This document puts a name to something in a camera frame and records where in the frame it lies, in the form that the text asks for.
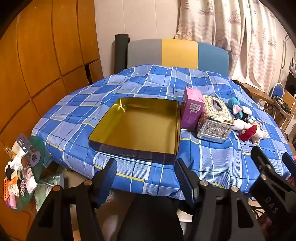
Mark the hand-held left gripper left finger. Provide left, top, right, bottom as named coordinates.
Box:
left=26, top=158, right=118, bottom=241

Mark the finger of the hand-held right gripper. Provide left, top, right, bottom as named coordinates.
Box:
left=250, top=146, right=275, bottom=174
left=282, top=152, right=296, bottom=173

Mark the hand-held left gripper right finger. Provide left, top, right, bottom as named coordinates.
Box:
left=174, top=158, right=265, bottom=241

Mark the red and white sock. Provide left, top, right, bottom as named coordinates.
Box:
left=238, top=125, right=258, bottom=142

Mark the white fluffy sock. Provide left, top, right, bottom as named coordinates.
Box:
left=232, top=119, right=251, bottom=131

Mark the blue plush toy pink dress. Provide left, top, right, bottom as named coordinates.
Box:
left=228, top=97, right=244, bottom=119

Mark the gold square tin box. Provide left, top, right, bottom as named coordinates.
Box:
left=88, top=97, right=181, bottom=165

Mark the silver embossed tissue box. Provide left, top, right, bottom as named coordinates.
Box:
left=196, top=95, right=234, bottom=143

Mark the wooden desk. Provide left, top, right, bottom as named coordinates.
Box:
left=233, top=80, right=293, bottom=116

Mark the blue padded chair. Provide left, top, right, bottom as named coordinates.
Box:
left=268, top=83, right=285, bottom=116

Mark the pink cardboard box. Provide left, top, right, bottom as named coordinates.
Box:
left=180, top=86, right=206, bottom=129

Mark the green glass side table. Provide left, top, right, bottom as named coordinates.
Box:
left=3, top=136, right=47, bottom=212

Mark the blue plaid blanket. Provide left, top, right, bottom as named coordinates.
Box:
left=31, top=64, right=293, bottom=201

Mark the grey phone stand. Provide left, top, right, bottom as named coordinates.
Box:
left=16, top=134, right=42, bottom=167

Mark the smartphone with photo case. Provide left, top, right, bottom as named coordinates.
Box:
left=20, top=163, right=37, bottom=194

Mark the white crumpled cloth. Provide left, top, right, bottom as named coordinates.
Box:
left=6, top=151, right=28, bottom=179

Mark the grey yellow blue padded backrest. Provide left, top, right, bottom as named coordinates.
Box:
left=127, top=38, right=229, bottom=76

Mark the black rolled mat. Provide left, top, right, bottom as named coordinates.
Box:
left=114, top=34, right=129, bottom=75

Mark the beige printed curtain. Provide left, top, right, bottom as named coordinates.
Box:
left=177, top=0, right=289, bottom=93

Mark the wooden wardrobe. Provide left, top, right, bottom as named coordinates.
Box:
left=0, top=0, right=104, bottom=241

